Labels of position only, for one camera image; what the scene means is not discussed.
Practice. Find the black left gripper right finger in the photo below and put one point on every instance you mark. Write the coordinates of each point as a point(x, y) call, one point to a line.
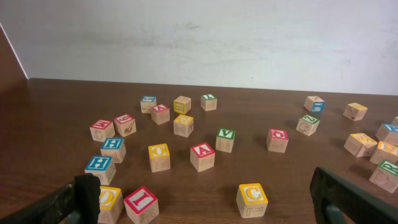
point(334, 198)

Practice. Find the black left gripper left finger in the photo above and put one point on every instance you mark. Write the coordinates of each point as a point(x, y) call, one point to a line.
point(77, 202)

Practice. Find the yellow C letter block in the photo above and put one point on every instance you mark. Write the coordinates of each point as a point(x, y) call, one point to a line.
point(251, 200)

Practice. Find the blue P letter block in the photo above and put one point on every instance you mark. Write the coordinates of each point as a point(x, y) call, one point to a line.
point(388, 133)

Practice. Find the green V letter block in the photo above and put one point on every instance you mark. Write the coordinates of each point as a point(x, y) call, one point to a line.
point(225, 140)

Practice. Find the yellow Q letter block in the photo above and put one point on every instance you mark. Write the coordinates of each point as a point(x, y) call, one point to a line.
point(111, 204)

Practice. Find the blue H block near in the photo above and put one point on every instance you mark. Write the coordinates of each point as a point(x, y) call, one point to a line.
point(102, 167)

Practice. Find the blue h block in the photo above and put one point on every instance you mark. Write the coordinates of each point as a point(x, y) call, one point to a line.
point(114, 147)
point(102, 167)

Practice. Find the green R block upper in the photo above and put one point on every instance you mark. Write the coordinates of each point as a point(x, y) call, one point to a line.
point(385, 176)

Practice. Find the yellow block cluster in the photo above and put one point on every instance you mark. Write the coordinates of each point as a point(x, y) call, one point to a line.
point(183, 125)
point(384, 151)
point(360, 145)

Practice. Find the red I letter block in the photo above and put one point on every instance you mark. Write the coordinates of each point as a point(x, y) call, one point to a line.
point(141, 206)

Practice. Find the blue H block far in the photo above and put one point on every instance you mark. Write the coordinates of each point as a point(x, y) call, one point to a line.
point(114, 147)

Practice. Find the yellow block cluster middle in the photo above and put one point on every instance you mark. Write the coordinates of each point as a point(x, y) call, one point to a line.
point(384, 151)

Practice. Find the red M letter block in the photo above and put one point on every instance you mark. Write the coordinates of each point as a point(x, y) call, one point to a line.
point(102, 129)

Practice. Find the green Z letter block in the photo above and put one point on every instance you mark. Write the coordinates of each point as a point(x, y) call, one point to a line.
point(307, 125)

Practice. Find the red O letter block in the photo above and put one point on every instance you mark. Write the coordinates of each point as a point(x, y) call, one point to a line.
point(277, 140)

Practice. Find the red 9 number block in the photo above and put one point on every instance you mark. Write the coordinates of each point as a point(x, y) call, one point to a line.
point(125, 124)

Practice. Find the yellow block far top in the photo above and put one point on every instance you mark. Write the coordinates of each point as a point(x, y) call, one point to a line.
point(355, 111)

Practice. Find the yellow O letter block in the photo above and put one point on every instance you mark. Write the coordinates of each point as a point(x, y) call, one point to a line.
point(159, 157)

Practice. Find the blue sided top block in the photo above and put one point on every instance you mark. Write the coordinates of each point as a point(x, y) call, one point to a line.
point(314, 104)

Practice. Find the red A block far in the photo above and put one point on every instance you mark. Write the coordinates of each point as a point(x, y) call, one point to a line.
point(160, 114)

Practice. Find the blue 5 number block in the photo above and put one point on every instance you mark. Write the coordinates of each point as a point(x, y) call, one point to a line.
point(147, 102)

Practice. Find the red A letter block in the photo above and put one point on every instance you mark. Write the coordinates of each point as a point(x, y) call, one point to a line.
point(202, 156)

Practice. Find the yellow sided plain block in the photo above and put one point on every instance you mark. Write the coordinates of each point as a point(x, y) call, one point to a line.
point(182, 104)

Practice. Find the green L letter block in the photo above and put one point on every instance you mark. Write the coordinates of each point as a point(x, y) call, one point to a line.
point(208, 102)

